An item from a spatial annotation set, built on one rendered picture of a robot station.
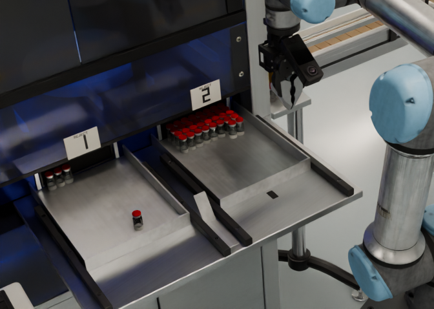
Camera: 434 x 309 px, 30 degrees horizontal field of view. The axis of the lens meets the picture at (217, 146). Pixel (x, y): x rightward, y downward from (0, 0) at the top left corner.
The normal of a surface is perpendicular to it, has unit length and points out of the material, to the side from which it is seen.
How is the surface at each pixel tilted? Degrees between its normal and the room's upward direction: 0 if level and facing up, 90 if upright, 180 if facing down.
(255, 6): 90
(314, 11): 90
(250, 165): 0
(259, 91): 90
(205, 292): 90
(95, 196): 0
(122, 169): 0
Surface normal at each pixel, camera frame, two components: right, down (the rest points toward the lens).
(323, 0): 0.40, 0.50
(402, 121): -0.91, 0.19
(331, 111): -0.08, -0.81
